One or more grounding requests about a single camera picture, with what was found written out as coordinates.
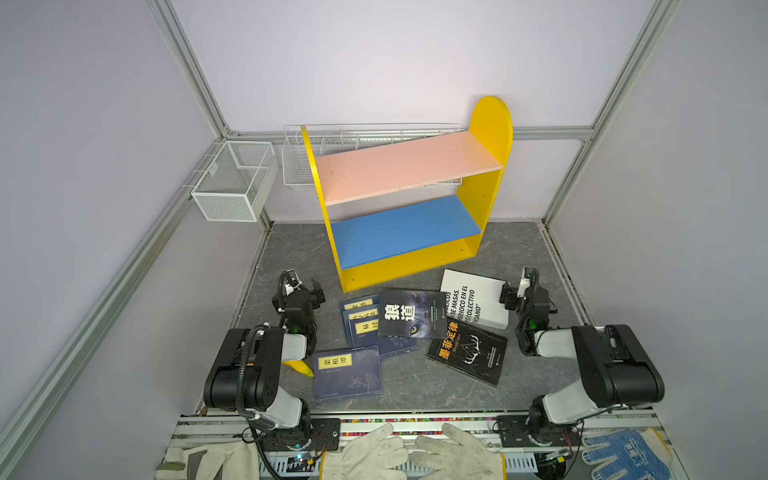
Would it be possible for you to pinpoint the black book orange title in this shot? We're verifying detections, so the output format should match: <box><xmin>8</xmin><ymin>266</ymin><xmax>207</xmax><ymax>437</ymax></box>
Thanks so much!
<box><xmin>427</xmin><ymin>320</ymin><xmax>508</xmax><ymax>387</ymax></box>

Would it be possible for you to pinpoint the dark wolf cover book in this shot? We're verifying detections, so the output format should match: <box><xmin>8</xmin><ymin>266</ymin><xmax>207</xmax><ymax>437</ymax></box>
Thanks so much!
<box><xmin>378</xmin><ymin>288</ymin><xmax>448</xmax><ymax>339</ymax></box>

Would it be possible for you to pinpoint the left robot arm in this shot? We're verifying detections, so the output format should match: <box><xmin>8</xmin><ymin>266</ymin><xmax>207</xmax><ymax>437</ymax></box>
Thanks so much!
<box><xmin>203</xmin><ymin>269</ymin><xmax>325</xmax><ymax>438</ymax></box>

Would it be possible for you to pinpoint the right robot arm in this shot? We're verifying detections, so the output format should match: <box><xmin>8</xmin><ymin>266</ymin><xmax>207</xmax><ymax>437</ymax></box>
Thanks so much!
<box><xmin>499</xmin><ymin>267</ymin><xmax>665</xmax><ymax>440</ymax></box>

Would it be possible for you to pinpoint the yellow banana bunch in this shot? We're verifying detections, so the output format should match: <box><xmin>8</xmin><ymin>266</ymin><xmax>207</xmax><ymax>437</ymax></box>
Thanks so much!
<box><xmin>282</xmin><ymin>360</ymin><xmax>314</xmax><ymax>378</ymax></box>

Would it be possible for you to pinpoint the navy book middle of pile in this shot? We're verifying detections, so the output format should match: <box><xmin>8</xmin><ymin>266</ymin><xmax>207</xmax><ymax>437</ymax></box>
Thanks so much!
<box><xmin>342</xmin><ymin>304</ymin><xmax>379</xmax><ymax>337</ymax></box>

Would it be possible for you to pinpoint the navy book of pile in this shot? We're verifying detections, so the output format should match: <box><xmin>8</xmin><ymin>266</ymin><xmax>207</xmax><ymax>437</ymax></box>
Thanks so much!
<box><xmin>342</xmin><ymin>304</ymin><xmax>379</xmax><ymax>337</ymax></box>
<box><xmin>339</xmin><ymin>294</ymin><xmax>380</xmax><ymax>312</ymax></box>
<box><xmin>350</xmin><ymin>317</ymin><xmax>418</xmax><ymax>359</ymax></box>

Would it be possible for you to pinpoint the navy book top of pile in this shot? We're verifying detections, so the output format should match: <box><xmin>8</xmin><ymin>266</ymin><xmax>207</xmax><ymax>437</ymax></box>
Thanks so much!
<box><xmin>350</xmin><ymin>317</ymin><xmax>418</xmax><ymax>359</ymax></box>

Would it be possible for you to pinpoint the navy book back of pile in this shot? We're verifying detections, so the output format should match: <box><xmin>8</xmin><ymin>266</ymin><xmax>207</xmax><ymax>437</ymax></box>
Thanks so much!
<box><xmin>339</xmin><ymin>294</ymin><xmax>380</xmax><ymax>312</ymax></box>

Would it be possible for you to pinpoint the navy book front left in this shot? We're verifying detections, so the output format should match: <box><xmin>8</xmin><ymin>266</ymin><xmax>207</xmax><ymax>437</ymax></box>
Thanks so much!
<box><xmin>312</xmin><ymin>346</ymin><xmax>383</xmax><ymax>404</ymax></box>

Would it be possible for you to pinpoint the yellow shelf with pink and blue boards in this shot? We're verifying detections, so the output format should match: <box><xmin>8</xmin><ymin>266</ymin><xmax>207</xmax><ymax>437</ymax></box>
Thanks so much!
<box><xmin>300</xmin><ymin>96</ymin><xmax>514</xmax><ymax>293</ymax></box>

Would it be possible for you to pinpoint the white mesh box basket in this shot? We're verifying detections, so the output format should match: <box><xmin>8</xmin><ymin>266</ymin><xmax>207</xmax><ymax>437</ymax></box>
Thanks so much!
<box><xmin>192</xmin><ymin>141</ymin><xmax>279</xmax><ymax>223</ymax></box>

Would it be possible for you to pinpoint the white work glove centre left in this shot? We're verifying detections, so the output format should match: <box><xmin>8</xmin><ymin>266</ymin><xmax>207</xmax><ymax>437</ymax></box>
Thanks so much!
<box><xmin>319</xmin><ymin>423</ymin><xmax>409</xmax><ymax>480</ymax></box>

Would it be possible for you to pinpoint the white work glove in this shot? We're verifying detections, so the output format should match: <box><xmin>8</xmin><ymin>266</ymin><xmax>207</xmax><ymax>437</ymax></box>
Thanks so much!
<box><xmin>409</xmin><ymin>423</ymin><xmax>507</xmax><ymax>480</ymax></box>
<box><xmin>319</xmin><ymin>423</ymin><xmax>409</xmax><ymax>480</ymax></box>

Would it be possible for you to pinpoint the white work glove centre right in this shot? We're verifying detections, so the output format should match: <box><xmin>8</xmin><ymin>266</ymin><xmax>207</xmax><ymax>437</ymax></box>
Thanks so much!
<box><xmin>409</xmin><ymin>423</ymin><xmax>507</xmax><ymax>480</ymax></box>

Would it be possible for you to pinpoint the blue dotted knit glove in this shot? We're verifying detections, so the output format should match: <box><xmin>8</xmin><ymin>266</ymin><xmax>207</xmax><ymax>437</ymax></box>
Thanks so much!
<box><xmin>581</xmin><ymin>428</ymin><xmax>672</xmax><ymax>480</ymax></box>

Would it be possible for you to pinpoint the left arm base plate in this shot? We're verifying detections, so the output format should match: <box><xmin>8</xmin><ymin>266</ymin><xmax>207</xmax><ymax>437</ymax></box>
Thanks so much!
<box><xmin>260</xmin><ymin>417</ymin><xmax>341</xmax><ymax>452</ymax></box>

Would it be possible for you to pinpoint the white wire rack basket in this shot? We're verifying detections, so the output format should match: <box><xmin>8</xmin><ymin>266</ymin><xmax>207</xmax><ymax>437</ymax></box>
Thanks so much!
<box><xmin>281</xmin><ymin>123</ymin><xmax>466</xmax><ymax>190</ymax></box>

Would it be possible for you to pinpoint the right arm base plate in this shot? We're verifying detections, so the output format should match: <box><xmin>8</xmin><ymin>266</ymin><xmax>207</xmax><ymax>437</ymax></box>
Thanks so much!
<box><xmin>491</xmin><ymin>414</ymin><xmax>581</xmax><ymax>448</ymax></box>

